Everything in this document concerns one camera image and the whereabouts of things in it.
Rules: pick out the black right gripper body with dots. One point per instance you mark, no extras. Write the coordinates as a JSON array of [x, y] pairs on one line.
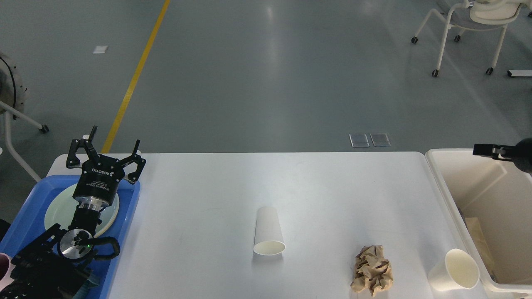
[[521, 155]]

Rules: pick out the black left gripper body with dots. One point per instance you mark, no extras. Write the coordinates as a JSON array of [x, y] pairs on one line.
[[98, 183]]

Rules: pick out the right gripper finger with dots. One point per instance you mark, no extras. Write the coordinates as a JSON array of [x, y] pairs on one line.
[[493, 151]]

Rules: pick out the light green plate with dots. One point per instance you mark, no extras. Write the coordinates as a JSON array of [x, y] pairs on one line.
[[62, 208]]

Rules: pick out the brown paper bag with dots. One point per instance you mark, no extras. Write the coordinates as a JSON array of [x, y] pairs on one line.
[[477, 235]]

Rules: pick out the teal mug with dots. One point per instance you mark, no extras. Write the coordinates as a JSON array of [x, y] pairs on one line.
[[92, 281]]

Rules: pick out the white paper cup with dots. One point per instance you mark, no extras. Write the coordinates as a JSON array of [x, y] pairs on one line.
[[268, 239], [458, 270]]

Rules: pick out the brown paper ball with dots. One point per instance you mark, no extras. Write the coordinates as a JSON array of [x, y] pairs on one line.
[[372, 271]]

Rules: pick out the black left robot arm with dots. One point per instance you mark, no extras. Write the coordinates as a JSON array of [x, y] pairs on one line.
[[77, 260]]

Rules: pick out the white plastic bin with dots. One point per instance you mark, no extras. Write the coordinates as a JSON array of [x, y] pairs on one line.
[[499, 195]]

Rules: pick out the blue plastic tray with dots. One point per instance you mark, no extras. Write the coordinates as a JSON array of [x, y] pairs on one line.
[[30, 223]]

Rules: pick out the white bar on floor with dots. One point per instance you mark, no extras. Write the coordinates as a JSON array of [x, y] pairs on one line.
[[519, 73]]

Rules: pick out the pink cup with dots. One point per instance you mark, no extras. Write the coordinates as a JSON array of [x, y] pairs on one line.
[[6, 268]]

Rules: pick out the white chair on wheels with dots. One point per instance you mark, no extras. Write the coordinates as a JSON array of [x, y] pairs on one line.
[[473, 16]]

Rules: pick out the white paper cup lying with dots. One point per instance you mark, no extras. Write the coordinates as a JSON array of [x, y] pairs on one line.
[[268, 239]]

